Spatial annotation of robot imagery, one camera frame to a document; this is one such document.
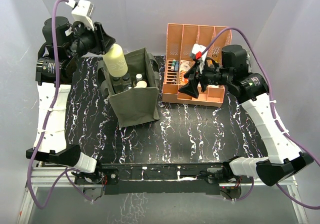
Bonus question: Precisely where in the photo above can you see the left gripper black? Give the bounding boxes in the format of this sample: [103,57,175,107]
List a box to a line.
[64,18,114,61]

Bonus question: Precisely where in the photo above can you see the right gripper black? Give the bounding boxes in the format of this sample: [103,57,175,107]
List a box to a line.
[178,59,232,98]

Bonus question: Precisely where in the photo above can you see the pale yellow bottle white cap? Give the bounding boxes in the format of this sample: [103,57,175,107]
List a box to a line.
[102,43,128,78]

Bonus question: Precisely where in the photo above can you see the clear square bottle black label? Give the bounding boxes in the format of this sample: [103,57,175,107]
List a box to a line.
[112,77,122,92]

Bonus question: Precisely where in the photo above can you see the clear square bottle yellow liquid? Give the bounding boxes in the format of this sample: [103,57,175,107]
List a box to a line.
[122,73,132,84]

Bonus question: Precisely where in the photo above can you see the small clear bottle white cap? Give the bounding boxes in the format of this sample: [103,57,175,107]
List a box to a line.
[135,73,143,82]

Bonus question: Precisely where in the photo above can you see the brown pump bottle white top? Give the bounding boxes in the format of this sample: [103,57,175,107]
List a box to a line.
[136,80,148,88]

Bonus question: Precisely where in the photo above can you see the olive green canvas bag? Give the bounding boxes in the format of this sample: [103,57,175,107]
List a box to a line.
[96,48,161,128]

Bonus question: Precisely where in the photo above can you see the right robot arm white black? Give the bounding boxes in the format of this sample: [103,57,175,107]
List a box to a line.
[179,44,314,186]

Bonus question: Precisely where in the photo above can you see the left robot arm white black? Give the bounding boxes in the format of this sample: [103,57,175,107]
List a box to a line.
[26,16,115,184]

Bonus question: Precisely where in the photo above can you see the red white snack packet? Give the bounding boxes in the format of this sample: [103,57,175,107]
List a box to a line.
[179,60,191,85]

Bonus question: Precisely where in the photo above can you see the small blue tubes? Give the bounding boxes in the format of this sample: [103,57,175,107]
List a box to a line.
[170,59,179,72]

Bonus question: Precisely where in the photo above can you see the orange plastic file organizer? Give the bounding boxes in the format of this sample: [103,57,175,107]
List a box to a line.
[161,23,233,107]

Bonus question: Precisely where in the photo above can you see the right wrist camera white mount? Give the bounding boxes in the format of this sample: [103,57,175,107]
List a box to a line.
[190,43,208,70]

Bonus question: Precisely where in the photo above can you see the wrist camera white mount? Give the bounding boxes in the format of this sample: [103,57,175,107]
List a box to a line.
[66,0,95,30]
[190,43,208,70]

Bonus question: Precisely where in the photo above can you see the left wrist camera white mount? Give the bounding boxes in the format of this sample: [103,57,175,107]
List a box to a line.
[66,0,95,30]

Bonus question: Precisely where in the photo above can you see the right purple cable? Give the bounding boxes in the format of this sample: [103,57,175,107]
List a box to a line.
[202,27,320,209]

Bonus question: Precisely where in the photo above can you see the purple cable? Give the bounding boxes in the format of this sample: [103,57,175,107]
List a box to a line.
[26,0,101,209]
[202,27,320,209]

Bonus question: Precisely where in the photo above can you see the black front rail frame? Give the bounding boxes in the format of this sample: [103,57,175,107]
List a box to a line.
[74,163,251,195]

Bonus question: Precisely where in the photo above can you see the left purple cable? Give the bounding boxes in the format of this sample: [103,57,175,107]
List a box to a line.
[26,0,101,209]

